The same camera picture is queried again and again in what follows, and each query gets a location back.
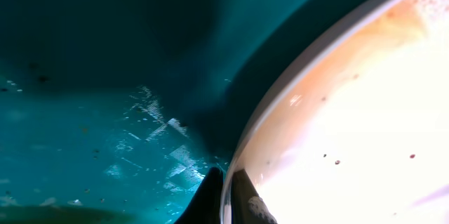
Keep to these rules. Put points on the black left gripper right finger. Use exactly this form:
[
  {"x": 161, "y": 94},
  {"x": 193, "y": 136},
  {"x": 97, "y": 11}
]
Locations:
[{"x": 247, "y": 206}]

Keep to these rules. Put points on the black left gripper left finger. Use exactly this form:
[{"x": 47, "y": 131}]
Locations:
[{"x": 204, "y": 207}]

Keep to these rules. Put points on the white plate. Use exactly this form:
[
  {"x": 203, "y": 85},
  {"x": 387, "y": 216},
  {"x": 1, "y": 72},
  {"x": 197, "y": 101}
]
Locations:
[{"x": 355, "y": 130}]

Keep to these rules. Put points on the teal plastic tray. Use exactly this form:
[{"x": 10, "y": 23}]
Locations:
[{"x": 125, "y": 105}]

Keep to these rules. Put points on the yellow plate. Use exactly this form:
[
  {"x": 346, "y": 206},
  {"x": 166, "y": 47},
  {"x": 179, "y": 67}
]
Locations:
[{"x": 62, "y": 215}]

